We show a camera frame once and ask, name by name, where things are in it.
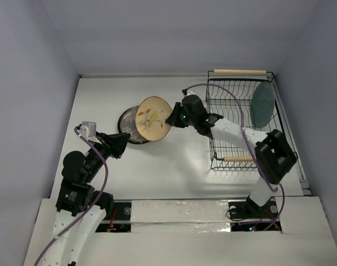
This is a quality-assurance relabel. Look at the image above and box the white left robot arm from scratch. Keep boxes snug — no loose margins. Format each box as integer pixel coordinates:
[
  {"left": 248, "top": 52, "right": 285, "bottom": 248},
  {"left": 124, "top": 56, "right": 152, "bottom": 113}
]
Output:
[{"left": 43, "top": 132, "right": 130, "bottom": 265}]

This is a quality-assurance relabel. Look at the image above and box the teal green plate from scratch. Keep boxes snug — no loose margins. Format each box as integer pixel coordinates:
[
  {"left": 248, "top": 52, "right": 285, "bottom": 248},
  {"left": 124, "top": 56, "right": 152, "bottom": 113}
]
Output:
[{"left": 250, "top": 81, "right": 275, "bottom": 129}]

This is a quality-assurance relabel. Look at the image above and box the black wire dish rack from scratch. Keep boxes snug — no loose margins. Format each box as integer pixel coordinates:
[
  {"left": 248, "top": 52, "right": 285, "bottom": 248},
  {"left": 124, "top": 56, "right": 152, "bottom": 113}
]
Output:
[{"left": 205, "top": 69, "right": 286, "bottom": 171}]

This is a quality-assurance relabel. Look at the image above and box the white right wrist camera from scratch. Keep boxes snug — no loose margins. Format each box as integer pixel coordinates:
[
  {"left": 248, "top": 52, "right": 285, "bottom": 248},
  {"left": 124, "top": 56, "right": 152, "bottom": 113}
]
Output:
[{"left": 182, "top": 89, "right": 195, "bottom": 96}]

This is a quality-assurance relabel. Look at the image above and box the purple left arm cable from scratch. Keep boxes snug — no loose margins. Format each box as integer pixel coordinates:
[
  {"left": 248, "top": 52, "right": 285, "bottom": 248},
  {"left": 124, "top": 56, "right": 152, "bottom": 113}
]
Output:
[{"left": 34, "top": 125, "right": 109, "bottom": 266}]

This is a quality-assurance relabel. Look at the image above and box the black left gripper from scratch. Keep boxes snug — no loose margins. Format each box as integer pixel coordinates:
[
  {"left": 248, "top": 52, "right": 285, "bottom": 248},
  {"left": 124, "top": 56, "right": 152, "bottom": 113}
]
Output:
[{"left": 84, "top": 130, "right": 131, "bottom": 181}]

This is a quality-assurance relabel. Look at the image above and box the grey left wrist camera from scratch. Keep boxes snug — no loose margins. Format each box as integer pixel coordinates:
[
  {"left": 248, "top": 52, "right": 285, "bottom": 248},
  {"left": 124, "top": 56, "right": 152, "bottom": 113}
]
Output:
[{"left": 77, "top": 121, "right": 97, "bottom": 142}]

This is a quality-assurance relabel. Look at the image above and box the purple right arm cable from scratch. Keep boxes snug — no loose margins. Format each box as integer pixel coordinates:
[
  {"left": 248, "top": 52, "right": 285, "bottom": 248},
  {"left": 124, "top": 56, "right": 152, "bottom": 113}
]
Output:
[{"left": 183, "top": 83, "right": 285, "bottom": 231}]

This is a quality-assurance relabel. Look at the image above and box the dark green reindeer plate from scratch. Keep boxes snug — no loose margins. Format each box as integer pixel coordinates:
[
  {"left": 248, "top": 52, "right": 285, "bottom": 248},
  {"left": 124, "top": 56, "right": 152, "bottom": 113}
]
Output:
[{"left": 117, "top": 105, "right": 148, "bottom": 145}]

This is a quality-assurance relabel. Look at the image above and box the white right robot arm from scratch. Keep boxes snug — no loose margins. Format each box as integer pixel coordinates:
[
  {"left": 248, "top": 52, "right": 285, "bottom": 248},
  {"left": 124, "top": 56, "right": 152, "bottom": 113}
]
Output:
[{"left": 165, "top": 95, "right": 298, "bottom": 221}]

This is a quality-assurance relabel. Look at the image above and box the white foreground board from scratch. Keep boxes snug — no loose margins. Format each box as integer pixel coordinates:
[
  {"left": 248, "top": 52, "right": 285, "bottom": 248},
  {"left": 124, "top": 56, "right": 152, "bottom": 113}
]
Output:
[{"left": 25, "top": 197, "right": 337, "bottom": 265}]

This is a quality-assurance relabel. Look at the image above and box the silver foil strip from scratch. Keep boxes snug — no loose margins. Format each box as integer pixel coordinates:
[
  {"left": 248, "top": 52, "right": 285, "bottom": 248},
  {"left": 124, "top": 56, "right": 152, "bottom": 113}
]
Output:
[{"left": 130, "top": 199, "right": 231, "bottom": 233}]

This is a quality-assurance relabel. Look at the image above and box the cream plate gold rim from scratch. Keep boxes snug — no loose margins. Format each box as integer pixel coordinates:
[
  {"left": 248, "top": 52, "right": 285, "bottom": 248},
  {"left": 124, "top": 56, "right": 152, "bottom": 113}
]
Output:
[{"left": 135, "top": 96, "right": 173, "bottom": 142}]

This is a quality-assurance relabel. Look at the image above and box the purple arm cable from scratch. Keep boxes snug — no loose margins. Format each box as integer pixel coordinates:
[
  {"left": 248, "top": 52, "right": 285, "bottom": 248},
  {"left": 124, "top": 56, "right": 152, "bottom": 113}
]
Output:
[
  {"left": 34, "top": 125, "right": 109, "bottom": 266},
  {"left": 183, "top": 83, "right": 285, "bottom": 231}
]

